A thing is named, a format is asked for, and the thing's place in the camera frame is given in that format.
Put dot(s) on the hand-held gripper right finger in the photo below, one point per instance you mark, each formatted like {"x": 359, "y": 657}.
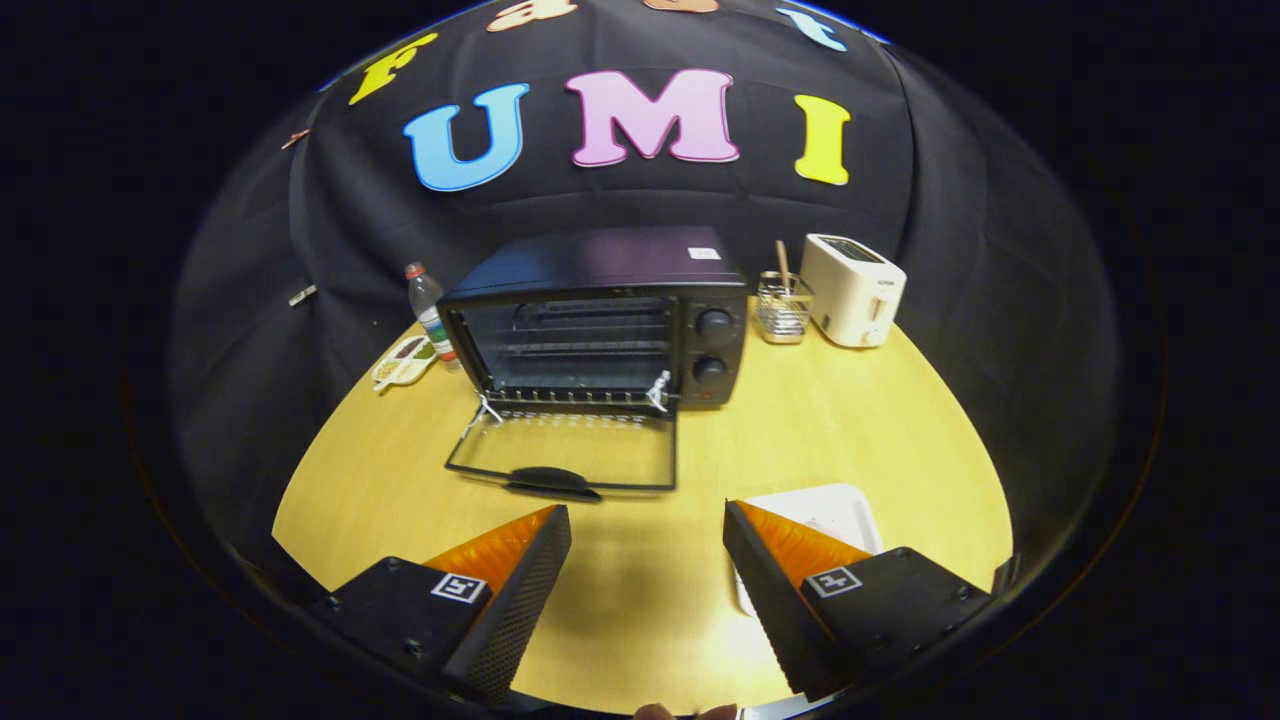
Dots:
{"x": 768, "y": 600}

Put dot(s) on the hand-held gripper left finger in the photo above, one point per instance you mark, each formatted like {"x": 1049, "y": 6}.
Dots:
{"x": 520, "y": 610}

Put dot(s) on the white square plate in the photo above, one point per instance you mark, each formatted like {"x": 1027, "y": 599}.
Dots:
{"x": 830, "y": 510}

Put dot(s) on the black toaster oven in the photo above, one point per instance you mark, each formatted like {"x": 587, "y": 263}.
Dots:
{"x": 600, "y": 262}

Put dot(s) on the white toaster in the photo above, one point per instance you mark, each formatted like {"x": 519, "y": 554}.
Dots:
{"x": 845, "y": 290}

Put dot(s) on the white divided snack dish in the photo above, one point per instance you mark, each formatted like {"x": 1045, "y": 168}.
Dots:
{"x": 403, "y": 362}

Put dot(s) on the clear plastic water bottle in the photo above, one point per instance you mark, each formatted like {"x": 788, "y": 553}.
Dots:
{"x": 430, "y": 310}

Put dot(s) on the silver clip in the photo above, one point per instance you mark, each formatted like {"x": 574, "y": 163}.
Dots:
{"x": 302, "y": 295}

